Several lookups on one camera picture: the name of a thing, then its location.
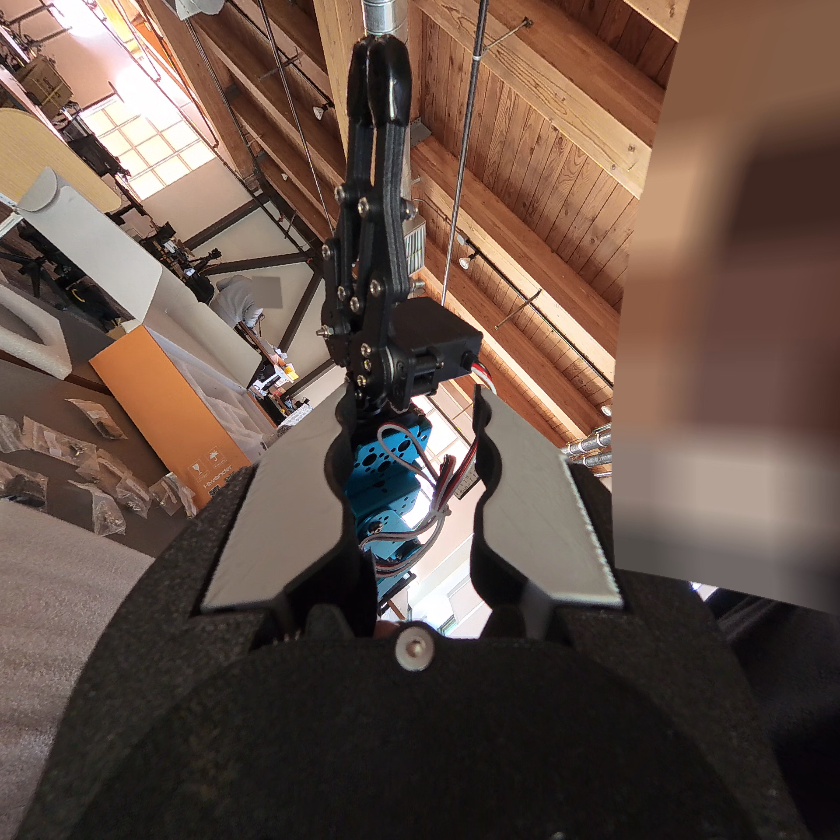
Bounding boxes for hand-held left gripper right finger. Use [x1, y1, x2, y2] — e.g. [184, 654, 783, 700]
[470, 385, 624, 642]

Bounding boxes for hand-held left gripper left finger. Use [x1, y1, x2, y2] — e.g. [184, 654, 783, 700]
[199, 395, 378, 635]

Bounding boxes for blue and black toy robot arm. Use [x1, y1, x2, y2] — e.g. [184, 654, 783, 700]
[318, 34, 497, 619]

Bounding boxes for metal ceiling pipes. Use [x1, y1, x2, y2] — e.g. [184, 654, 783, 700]
[561, 425, 615, 471]

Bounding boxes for orange cardboard box white lid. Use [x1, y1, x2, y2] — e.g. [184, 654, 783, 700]
[18, 166, 309, 521]

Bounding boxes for group of small parts bags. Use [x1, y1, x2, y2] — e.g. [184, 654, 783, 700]
[0, 395, 199, 539]

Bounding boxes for white foam sheet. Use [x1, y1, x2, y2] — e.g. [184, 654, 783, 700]
[0, 502, 156, 838]

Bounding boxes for person's dark shirt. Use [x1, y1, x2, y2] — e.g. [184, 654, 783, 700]
[689, 584, 840, 840]

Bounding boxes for thin ceiling rod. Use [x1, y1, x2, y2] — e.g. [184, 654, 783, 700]
[442, 0, 490, 307]

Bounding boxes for gridded glass window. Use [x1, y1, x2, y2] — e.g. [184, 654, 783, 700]
[82, 98, 218, 202]

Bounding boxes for light wood panel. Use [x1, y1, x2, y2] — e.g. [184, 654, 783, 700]
[0, 108, 123, 215]

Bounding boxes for white foam frame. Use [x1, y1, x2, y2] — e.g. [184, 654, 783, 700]
[0, 282, 74, 381]

